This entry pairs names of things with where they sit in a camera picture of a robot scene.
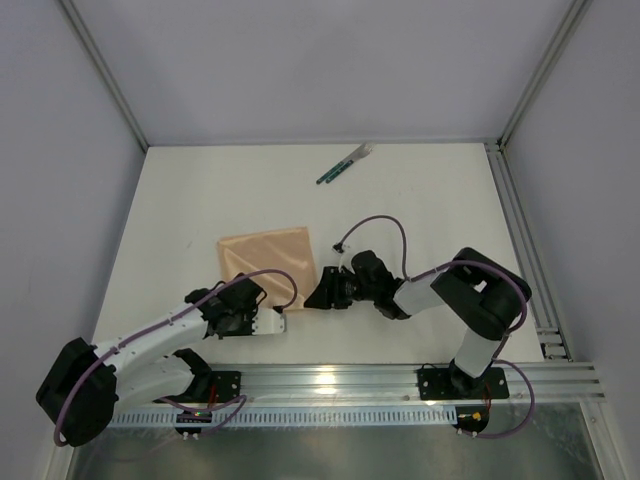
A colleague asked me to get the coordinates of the peach satin napkin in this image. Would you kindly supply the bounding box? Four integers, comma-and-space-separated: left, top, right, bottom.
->
216, 227, 317, 311

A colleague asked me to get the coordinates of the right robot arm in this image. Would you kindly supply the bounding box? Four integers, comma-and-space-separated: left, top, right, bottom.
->
304, 247, 532, 400

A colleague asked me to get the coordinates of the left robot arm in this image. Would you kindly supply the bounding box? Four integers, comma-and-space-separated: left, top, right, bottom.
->
36, 277, 266, 447

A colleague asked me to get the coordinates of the left controller board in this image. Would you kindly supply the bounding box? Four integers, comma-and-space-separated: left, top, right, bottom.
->
175, 411, 212, 440

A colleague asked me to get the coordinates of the controller board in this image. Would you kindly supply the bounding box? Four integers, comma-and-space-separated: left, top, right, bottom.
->
175, 411, 212, 440
453, 406, 490, 437

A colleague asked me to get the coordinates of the right controller board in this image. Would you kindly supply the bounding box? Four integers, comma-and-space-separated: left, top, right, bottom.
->
453, 406, 490, 437

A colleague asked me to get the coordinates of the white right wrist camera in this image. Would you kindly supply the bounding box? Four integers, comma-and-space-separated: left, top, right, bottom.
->
332, 242, 351, 270

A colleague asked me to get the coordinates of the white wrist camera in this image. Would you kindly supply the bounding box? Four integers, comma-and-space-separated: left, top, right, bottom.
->
332, 242, 351, 270
252, 308, 286, 336

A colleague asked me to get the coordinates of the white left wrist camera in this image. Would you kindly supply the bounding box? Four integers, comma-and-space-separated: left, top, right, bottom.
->
252, 308, 286, 336

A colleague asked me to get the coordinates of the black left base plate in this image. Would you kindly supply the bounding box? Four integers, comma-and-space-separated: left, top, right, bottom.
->
186, 371, 242, 405

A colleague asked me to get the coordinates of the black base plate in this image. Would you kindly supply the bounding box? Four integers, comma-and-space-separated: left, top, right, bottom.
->
416, 364, 510, 401
186, 371, 242, 405

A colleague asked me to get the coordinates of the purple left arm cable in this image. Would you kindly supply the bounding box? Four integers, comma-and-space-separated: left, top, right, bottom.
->
52, 268, 300, 447

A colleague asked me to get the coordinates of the white slotted cable duct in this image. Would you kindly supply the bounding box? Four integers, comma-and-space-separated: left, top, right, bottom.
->
109, 405, 456, 429

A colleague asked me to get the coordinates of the green handled knife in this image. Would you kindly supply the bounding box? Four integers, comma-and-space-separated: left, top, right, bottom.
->
316, 149, 362, 185

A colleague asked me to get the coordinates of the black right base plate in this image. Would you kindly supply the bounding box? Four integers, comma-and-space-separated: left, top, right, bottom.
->
416, 364, 510, 401

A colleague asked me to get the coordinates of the right side frame rail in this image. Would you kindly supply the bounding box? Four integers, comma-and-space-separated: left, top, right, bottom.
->
484, 141, 573, 362

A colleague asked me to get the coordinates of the aluminium frame rail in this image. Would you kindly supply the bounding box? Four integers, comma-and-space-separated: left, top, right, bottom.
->
212, 362, 605, 406

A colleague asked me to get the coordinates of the left back frame post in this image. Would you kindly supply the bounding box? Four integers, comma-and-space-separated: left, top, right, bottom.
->
56, 0, 150, 153

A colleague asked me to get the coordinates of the frame post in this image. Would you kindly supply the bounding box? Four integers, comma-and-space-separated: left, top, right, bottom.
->
56, 0, 150, 153
497, 0, 593, 150

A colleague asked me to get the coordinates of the right back frame post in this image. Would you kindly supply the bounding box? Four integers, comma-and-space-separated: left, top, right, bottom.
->
497, 0, 593, 150

